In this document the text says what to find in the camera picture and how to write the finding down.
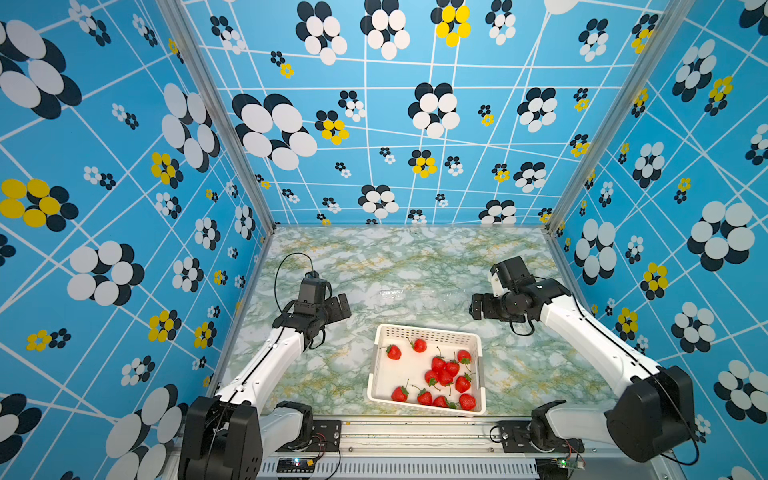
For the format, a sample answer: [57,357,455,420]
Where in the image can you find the red strawberry far left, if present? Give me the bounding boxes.
[385,345,402,360]

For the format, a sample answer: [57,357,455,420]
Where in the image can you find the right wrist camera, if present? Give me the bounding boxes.
[490,256,535,296]

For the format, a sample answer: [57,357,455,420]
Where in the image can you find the red strawberry top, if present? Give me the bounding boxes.
[411,338,427,353]

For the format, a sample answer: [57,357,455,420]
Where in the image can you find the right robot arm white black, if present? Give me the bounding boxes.
[469,279,696,463]

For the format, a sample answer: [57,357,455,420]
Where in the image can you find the aluminium front frame rail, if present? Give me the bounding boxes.
[254,416,685,479]

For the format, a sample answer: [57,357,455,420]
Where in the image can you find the white perforated plastic basket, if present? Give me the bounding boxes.
[367,324,487,416]

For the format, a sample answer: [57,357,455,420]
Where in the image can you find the red strawberry cluster centre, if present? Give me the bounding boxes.
[424,355,460,386]

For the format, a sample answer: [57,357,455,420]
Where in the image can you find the left aluminium corner post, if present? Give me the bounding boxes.
[157,0,275,239]

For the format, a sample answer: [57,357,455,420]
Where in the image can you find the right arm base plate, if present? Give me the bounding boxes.
[494,420,585,456]

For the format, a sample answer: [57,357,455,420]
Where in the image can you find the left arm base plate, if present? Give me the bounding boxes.
[277,419,343,453]

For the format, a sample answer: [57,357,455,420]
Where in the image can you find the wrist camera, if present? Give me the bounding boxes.
[490,256,535,296]
[298,271,331,304]

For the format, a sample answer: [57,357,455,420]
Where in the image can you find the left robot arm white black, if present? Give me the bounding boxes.
[178,294,351,479]

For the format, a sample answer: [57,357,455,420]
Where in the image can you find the aluminium corner post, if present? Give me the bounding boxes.
[157,0,275,239]
[546,0,695,238]

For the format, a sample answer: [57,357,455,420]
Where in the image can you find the circuit board right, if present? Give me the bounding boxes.
[536,456,585,480]

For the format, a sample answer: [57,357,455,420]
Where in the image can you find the red strawberry bottom right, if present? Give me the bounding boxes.
[459,393,477,411]

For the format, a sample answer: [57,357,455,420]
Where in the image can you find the green circuit board left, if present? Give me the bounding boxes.
[276,457,316,475]

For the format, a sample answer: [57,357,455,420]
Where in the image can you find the red strawberry bottom left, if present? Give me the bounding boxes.
[391,385,409,403]

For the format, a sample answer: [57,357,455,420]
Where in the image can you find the right aluminium corner post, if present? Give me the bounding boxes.
[546,0,695,238]

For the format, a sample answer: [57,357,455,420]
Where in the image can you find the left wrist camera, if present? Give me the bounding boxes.
[298,271,331,304]

